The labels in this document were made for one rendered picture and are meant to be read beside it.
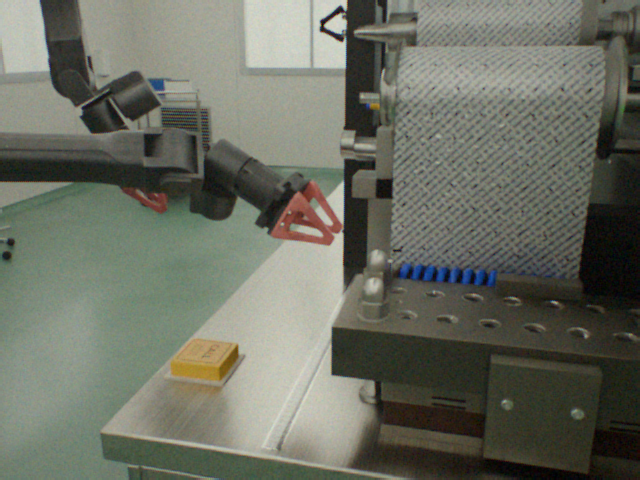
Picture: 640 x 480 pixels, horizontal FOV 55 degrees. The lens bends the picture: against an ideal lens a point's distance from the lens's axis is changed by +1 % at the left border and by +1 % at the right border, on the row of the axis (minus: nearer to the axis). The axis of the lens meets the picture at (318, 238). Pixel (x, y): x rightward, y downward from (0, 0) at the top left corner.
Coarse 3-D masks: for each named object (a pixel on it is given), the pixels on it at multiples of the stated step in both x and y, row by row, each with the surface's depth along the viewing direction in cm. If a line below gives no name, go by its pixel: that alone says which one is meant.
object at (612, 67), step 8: (608, 56) 72; (616, 56) 72; (608, 64) 71; (616, 64) 71; (608, 72) 71; (616, 72) 71; (608, 80) 71; (616, 80) 71; (608, 88) 71; (616, 88) 71; (608, 96) 71; (616, 96) 71; (608, 104) 71; (616, 104) 71; (608, 112) 71; (600, 120) 72; (608, 120) 72; (600, 128) 73; (608, 128) 72; (600, 136) 74; (608, 136) 74; (600, 144) 75
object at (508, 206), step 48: (432, 144) 76; (480, 144) 75; (528, 144) 74; (576, 144) 73; (432, 192) 78; (480, 192) 77; (528, 192) 75; (576, 192) 74; (432, 240) 80; (480, 240) 79; (528, 240) 77; (576, 240) 76
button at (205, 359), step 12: (192, 348) 83; (204, 348) 83; (216, 348) 83; (228, 348) 83; (180, 360) 80; (192, 360) 80; (204, 360) 80; (216, 360) 80; (228, 360) 81; (180, 372) 80; (192, 372) 79; (204, 372) 79; (216, 372) 78
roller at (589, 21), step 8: (584, 0) 90; (592, 0) 90; (584, 8) 90; (592, 8) 90; (584, 16) 90; (592, 16) 90; (584, 24) 90; (592, 24) 90; (584, 32) 91; (592, 32) 90; (584, 40) 91; (592, 40) 91
